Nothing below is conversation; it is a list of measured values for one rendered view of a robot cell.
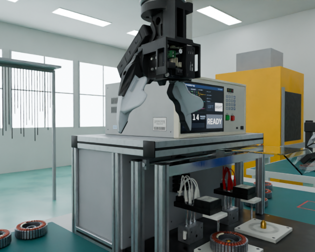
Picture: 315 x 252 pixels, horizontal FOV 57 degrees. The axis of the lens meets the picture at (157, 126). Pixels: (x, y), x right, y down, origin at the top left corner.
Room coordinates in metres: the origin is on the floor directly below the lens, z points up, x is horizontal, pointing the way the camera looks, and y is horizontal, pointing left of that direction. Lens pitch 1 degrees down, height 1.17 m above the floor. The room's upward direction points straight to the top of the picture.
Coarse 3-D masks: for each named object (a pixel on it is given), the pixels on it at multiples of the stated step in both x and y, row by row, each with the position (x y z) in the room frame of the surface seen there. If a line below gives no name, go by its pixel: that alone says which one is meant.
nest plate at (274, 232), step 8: (248, 224) 1.08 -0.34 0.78; (256, 224) 1.08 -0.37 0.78; (272, 224) 1.08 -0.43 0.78; (240, 232) 1.03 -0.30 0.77; (248, 232) 1.01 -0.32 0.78; (256, 232) 1.00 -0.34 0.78; (264, 232) 1.00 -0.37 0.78; (272, 232) 1.00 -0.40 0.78; (280, 232) 1.00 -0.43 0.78; (288, 232) 1.02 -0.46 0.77; (272, 240) 0.95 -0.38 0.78
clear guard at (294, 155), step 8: (256, 152) 0.98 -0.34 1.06; (264, 152) 0.96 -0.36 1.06; (272, 152) 0.96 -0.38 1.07; (280, 152) 0.96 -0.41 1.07; (288, 152) 0.96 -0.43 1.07; (296, 152) 0.99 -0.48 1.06; (304, 152) 1.04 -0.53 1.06; (288, 160) 0.91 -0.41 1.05; (296, 160) 0.94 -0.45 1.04; (296, 168) 0.89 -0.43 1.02; (304, 168) 0.92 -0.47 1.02; (312, 168) 0.96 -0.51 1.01
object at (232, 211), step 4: (228, 208) 1.14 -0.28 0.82; (232, 208) 1.14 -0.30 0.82; (236, 208) 1.15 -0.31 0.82; (228, 212) 1.10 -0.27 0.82; (232, 212) 1.13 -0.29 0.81; (236, 212) 1.15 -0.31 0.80; (228, 216) 1.10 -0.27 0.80; (232, 216) 1.13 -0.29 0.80; (236, 216) 1.15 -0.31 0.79; (220, 220) 1.13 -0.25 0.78; (224, 220) 1.12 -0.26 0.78; (228, 220) 1.10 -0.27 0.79; (232, 220) 1.13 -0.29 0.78; (236, 220) 1.15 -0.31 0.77; (228, 224) 1.10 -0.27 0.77
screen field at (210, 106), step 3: (207, 102) 1.02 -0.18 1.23; (210, 102) 1.03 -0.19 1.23; (213, 102) 1.04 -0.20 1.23; (207, 105) 1.02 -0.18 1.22; (210, 105) 1.03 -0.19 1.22; (213, 105) 1.04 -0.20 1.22; (216, 105) 1.06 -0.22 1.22; (219, 105) 1.07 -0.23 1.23; (207, 108) 1.02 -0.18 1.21; (210, 108) 1.03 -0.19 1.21; (213, 108) 1.04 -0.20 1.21; (216, 108) 1.06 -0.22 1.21; (219, 108) 1.07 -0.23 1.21
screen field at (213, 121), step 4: (208, 116) 1.02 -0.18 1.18; (212, 116) 1.04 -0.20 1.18; (216, 116) 1.06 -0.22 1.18; (220, 116) 1.08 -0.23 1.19; (208, 120) 1.02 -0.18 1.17; (212, 120) 1.04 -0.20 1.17; (216, 120) 1.06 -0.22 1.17; (220, 120) 1.08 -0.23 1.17; (208, 124) 1.02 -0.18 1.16; (212, 124) 1.04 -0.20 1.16; (216, 124) 1.06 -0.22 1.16; (220, 124) 1.08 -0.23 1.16
